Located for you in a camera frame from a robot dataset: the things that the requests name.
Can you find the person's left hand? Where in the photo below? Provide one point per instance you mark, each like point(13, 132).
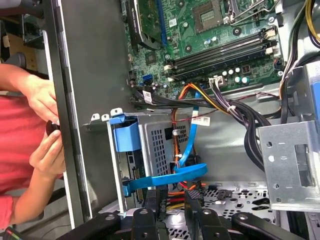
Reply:
point(42, 100)

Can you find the small round black tool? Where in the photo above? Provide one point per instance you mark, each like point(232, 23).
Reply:
point(51, 128)

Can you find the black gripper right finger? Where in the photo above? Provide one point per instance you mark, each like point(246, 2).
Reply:
point(210, 225)

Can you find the person's right hand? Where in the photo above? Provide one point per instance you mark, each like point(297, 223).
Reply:
point(48, 160)

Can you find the black open PC case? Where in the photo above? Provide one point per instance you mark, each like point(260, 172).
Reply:
point(100, 75)

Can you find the grey metal disk bay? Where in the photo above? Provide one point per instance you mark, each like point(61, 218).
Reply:
point(160, 140)

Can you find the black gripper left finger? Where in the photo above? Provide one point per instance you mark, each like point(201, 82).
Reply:
point(145, 225)

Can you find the green motherboard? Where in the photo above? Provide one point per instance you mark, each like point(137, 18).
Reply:
point(180, 30)

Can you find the black RAM slot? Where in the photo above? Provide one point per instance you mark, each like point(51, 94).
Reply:
point(220, 59)
point(220, 47)
point(220, 53)

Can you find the metal socket cover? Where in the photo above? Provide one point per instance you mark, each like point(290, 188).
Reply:
point(250, 10)

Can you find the CPU socket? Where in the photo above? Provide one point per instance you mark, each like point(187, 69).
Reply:
point(208, 17)

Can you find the blue expansion slot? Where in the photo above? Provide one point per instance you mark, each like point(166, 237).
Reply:
point(162, 25)

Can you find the black graphics card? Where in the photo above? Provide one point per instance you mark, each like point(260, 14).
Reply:
point(136, 22)

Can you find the person's trunk red shirt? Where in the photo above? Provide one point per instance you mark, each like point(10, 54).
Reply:
point(15, 137)

